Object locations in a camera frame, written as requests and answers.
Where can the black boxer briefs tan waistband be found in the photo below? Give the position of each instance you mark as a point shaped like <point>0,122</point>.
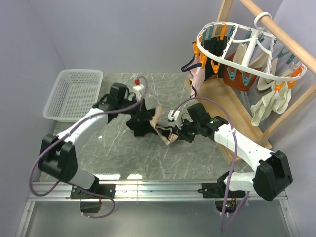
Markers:
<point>145,121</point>

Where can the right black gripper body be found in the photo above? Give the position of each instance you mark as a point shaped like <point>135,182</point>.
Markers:
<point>189,130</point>

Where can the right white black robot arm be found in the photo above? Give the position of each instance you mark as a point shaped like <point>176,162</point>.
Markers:
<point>271,173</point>

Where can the pale green hanging underwear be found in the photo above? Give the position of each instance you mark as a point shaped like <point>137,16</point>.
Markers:
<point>271,102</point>

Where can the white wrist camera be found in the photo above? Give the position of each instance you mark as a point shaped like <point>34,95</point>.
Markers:
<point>138,90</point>
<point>174,116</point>

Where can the pink underwear navy trim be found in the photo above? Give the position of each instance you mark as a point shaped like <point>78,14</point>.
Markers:
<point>195,71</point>

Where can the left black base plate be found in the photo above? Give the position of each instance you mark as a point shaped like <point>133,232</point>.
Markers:
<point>93,192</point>

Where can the cream hanging underwear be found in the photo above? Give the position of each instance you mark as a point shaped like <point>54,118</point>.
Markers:
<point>243,81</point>

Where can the rust orange hanging garment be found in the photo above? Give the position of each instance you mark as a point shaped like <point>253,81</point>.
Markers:
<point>229,71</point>

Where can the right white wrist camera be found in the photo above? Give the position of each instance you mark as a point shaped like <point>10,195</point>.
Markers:
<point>174,116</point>

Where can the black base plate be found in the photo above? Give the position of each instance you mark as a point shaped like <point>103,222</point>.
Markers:
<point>217,191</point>
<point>93,192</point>

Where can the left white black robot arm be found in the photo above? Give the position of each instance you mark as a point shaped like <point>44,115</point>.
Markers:
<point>58,155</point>

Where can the aluminium mounting rail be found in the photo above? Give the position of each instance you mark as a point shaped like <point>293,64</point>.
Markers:
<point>151,208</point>

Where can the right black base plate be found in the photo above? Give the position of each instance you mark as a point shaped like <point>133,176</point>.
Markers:
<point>217,191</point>

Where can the wooden drying rack frame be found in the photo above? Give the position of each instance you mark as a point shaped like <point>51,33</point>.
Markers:
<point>239,108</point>

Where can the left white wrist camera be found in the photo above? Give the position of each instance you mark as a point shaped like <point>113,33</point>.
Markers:
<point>138,90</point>

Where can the white plastic basket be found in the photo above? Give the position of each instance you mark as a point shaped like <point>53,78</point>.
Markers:
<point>73,94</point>

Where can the white round clip hanger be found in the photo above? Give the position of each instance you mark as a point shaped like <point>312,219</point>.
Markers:
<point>252,37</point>

